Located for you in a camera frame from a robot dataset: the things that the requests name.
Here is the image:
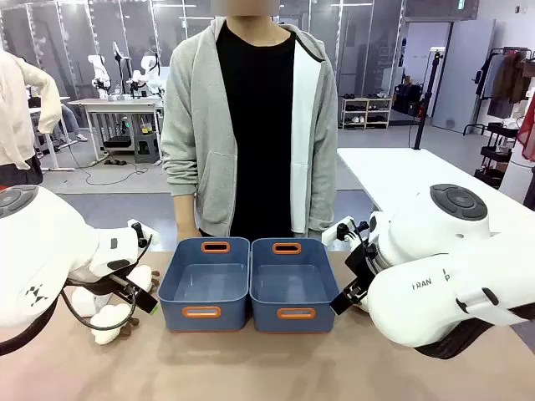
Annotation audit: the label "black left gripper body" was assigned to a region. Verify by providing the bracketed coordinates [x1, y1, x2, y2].
[96, 272, 142, 298]

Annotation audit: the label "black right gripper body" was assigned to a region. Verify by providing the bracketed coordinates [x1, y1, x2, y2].
[342, 243, 380, 298]

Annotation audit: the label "person's right forearm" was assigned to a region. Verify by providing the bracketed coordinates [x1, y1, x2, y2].
[160, 133, 202, 229]

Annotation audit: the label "person's left forearm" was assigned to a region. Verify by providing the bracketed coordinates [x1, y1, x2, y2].
[307, 133, 339, 235]

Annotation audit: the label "person's right hand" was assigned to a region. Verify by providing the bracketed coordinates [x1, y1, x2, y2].
[176, 222, 203, 241]

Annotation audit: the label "large white table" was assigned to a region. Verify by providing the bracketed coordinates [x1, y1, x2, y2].
[336, 147, 535, 236]

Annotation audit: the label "grey step stool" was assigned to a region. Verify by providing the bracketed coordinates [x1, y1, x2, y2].
[133, 135, 162, 165]

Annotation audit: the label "wooden shoe rack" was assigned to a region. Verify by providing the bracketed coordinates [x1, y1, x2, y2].
[341, 96, 395, 131]

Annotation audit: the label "seated person in jeans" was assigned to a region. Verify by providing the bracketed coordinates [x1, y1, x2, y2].
[59, 103, 89, 144]

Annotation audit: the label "black bags pile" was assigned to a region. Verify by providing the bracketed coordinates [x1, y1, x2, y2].
[394, 82, 424, 117]

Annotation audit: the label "black trolley cart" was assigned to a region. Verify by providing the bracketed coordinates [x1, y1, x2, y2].
[473, 121, 522, 190]

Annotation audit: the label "person in grey hoodie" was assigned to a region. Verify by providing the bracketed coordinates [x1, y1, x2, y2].
[160, 0, 339, 242]

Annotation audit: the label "white round pillar base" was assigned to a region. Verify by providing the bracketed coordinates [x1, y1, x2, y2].
[498, 160, 535, 206]

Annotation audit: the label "white background desk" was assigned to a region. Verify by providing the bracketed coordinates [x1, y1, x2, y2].
[66, 96, 166, 165]

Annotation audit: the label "black tripod stand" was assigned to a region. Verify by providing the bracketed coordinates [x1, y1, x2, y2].
[411, 48, 446, 151]

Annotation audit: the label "person in cream sweater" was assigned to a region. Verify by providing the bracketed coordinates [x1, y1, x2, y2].
[0, 49, 64, 187]

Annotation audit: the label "red hanging cloth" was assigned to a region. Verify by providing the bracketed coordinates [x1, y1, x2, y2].
[517, 97, 535, 163]

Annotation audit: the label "black clothes rack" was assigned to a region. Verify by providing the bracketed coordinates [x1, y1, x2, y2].
[461, 46, 535, 138]

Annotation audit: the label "brown hanging jacket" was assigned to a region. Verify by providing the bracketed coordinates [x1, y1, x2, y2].
[487, 51, 532, 119]

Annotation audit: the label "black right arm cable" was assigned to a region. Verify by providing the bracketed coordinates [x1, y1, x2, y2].
[345, 218, 378, 262]

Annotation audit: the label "blue basket orange handles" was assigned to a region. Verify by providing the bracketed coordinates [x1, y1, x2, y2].
[249, 237, 341, 337]
[157, 236, 252, 333]

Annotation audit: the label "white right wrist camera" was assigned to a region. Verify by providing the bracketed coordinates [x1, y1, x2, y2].
[321, 215, 357, 248]

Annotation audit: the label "black floor cable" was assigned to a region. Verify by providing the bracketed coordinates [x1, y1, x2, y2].
[66, 141, 150, 186]

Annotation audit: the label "black left arm cable sleeve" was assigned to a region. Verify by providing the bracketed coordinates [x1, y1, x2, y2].
[0, 306, 58, 357]

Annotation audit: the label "black arm cable sleeve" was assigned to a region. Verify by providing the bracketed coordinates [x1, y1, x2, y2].
[412, 302, 535, 361]
[0, 306, 58, 357]

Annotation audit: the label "black right arm cable sleeve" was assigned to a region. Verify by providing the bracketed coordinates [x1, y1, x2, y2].
[412, 302, 535, 361]

